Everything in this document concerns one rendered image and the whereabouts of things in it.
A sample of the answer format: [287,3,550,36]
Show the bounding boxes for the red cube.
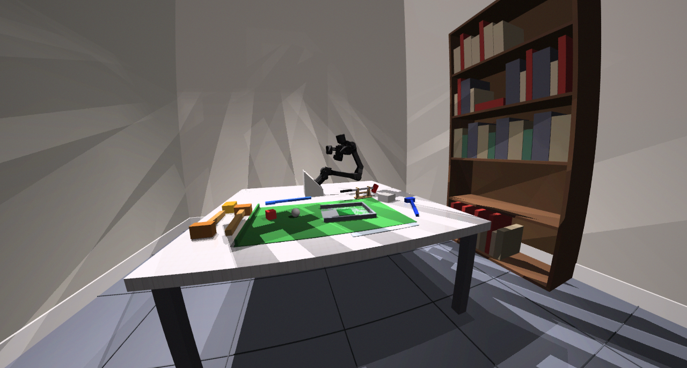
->
[265,209,277,220]

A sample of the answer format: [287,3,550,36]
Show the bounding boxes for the blue golf putter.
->
[404,197,419,217]

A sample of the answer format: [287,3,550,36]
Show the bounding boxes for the yellow block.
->
[222,201,237,214]

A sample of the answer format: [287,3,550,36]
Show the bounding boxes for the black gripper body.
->
[326,145,352,155]

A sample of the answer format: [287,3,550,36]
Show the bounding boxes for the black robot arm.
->
[314,134,363,186]

